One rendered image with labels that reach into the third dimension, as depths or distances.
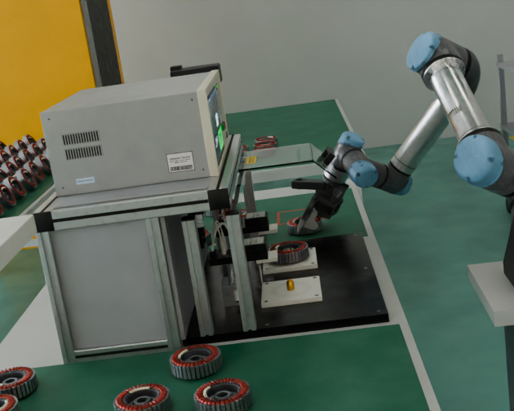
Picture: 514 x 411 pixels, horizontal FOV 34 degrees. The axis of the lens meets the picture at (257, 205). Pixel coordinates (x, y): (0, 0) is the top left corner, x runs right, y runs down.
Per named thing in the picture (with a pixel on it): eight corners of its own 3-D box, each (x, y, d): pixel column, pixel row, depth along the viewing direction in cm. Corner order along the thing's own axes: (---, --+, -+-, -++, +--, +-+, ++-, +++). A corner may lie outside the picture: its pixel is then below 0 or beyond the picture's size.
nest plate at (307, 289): (319, 280, 220) (319, 275, 219) (322, 301, 205) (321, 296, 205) (263, 286, 220) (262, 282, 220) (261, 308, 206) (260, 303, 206)
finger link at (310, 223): (308, 240, 260) (324, 215, 261) (292, 231, 262) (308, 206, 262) (310, 242, 263) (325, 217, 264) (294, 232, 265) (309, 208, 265)
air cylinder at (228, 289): (245, 293, 217) (242, 274, 216) (244, 304, 210) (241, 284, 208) (226, 296, 217) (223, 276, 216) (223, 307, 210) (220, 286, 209)
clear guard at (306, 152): (331, 160, 247) (329, 140, 246) (337, 178, 224) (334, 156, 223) (222, 174, 249) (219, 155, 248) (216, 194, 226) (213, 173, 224)
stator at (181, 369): (231, 358, 185) (228, 342, 184) (209, 382, 175) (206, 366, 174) (186, 356, 190) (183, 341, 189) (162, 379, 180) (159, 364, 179)
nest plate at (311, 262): (315, 250, 243) (315, 246, 243) (317, 267, 228) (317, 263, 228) (263, 257, 244) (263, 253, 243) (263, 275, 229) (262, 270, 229)
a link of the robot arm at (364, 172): (392, 174, 246) (378, 156, 255) (364, 164, 241) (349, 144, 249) (378, 196, 249) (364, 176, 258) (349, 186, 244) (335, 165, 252)
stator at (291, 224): (327, 225, 273) (326, 214, 272) (315, 236, 263) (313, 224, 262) (296, 225, 278) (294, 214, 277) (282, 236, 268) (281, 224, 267)
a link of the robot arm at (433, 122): (485, 54, 243) (390, 184, 264) (458, 40, 238) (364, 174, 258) (505, 72, 234) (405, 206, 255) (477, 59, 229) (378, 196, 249)
